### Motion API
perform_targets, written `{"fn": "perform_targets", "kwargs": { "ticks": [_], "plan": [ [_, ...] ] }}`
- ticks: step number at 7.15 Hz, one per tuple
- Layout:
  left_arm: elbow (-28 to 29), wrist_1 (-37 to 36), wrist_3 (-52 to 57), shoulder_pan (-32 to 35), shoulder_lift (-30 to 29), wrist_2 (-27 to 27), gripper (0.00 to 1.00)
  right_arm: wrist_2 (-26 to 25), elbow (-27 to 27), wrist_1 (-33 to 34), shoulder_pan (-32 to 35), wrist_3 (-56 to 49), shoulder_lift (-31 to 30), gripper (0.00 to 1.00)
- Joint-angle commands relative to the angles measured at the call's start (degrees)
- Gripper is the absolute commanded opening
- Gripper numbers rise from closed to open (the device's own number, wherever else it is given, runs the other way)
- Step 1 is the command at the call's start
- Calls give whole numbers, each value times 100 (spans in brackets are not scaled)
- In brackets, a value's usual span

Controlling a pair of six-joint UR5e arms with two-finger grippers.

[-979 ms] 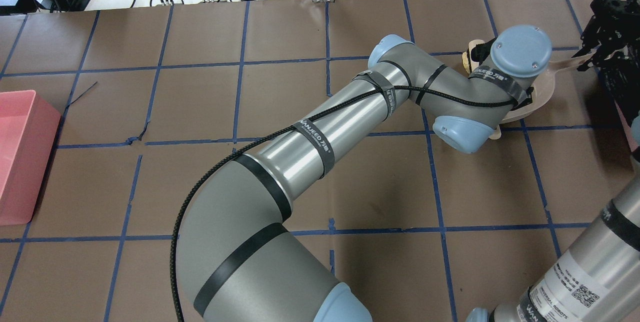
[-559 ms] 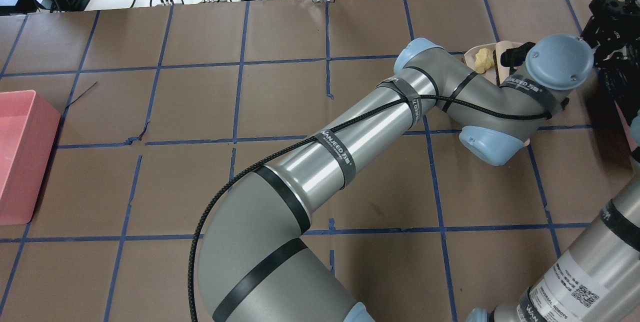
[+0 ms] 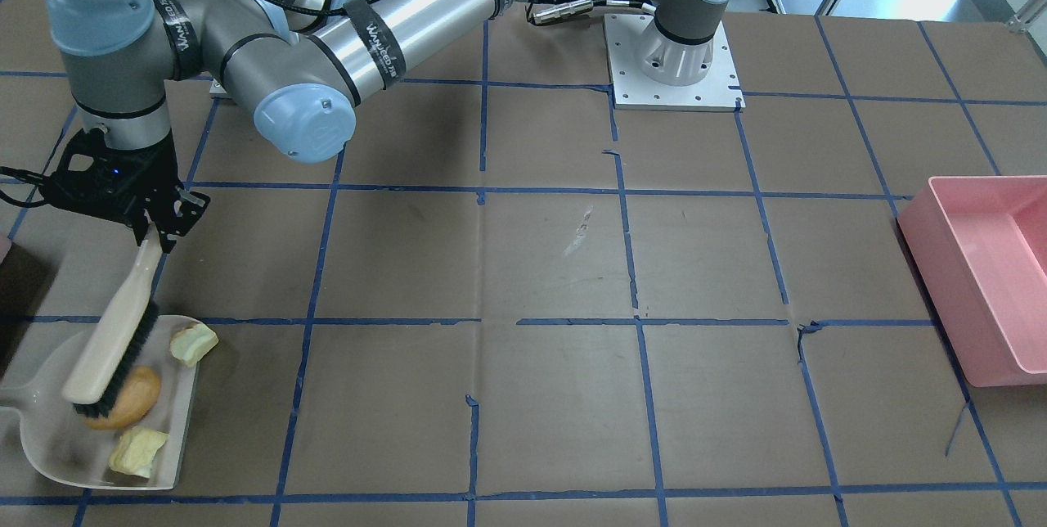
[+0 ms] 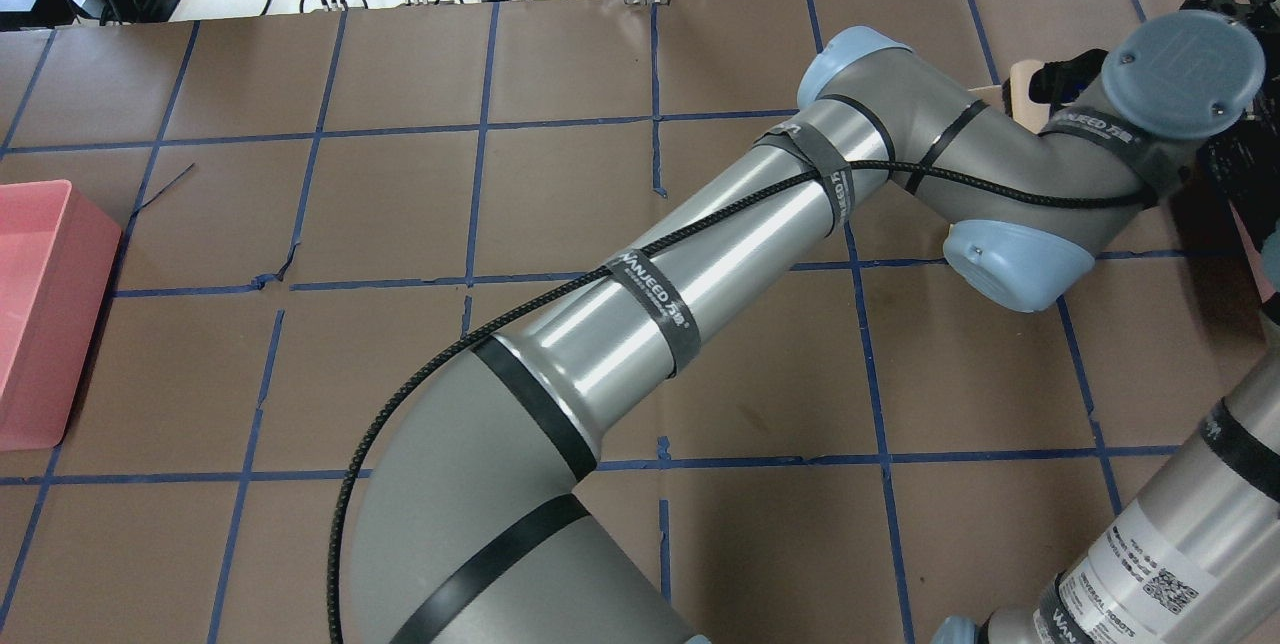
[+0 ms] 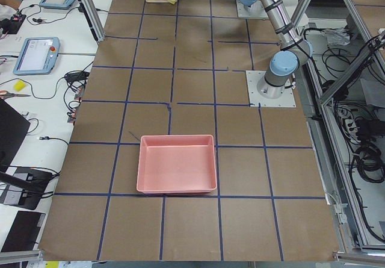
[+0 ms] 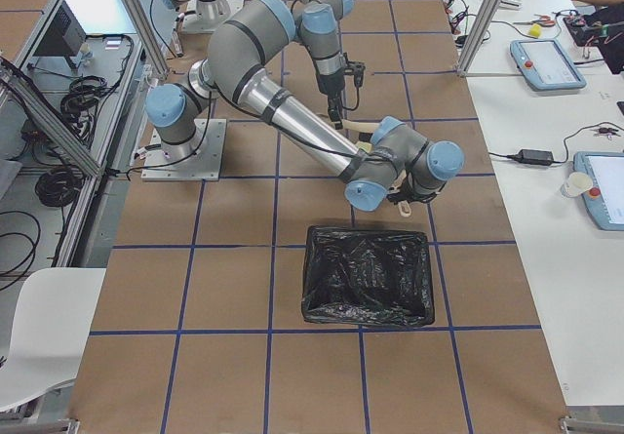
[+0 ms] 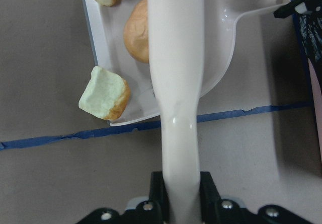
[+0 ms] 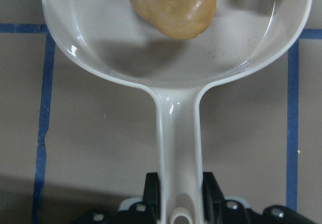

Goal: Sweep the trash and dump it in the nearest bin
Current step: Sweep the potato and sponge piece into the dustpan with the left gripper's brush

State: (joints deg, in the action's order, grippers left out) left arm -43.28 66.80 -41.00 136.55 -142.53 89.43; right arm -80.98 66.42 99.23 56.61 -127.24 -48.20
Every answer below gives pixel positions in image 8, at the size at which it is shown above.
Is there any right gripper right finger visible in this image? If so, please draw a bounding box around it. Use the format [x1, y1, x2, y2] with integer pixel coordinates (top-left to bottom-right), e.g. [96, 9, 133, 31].
[202, 172, 251, 224]

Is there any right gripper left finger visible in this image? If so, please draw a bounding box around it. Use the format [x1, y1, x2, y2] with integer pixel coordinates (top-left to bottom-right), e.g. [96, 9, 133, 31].
[118, 172, 161, 223]

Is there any white plastic dustpan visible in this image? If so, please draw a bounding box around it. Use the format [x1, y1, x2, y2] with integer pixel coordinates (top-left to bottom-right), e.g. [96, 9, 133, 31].
[42, 0, 312, 223]

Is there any brown potato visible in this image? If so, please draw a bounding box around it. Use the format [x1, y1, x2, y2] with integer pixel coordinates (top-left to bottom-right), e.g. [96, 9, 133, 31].
[129, 0, 216, 40]

